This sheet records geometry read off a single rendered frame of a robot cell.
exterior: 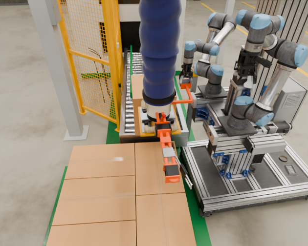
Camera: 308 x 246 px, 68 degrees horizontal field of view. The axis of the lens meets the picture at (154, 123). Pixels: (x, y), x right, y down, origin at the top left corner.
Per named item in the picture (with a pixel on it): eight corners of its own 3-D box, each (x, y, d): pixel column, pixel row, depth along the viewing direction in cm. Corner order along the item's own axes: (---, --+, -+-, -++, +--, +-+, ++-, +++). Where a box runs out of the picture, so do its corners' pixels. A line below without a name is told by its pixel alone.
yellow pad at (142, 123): (137, 108, 185) (137, 103, 182) (150, 107, 186) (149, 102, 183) (140, 136, 159) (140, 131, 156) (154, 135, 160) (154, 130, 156)
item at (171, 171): (163, 170, 123) (163, 164, 120) (176, 169, 124) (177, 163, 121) (165, 183, 117) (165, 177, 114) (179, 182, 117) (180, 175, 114)
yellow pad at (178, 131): (161, 107, 186) (161, 102, 183) (173, 106, 187) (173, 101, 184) (167, 134, 160) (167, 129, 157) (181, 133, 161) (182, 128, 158)
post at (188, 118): (184, 134, 317) (191, 68, 254) (188, 134, 318) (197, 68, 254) (185, 137, 312) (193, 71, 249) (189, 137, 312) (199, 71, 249)
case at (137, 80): (132, 107, 275) (130, 75, 254) (165, 105, 279) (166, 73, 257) (135, 135, 225) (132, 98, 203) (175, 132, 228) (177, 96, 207)
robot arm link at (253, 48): (258, 38, 108) (267, 44, 102) (255, 47, 111) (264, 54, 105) (243, 38, 107) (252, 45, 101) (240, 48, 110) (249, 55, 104)
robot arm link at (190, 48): (197, 41, 167) (192, 45, 161) (196, 55, 174) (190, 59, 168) (188, 39, 170) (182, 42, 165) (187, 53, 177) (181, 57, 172)
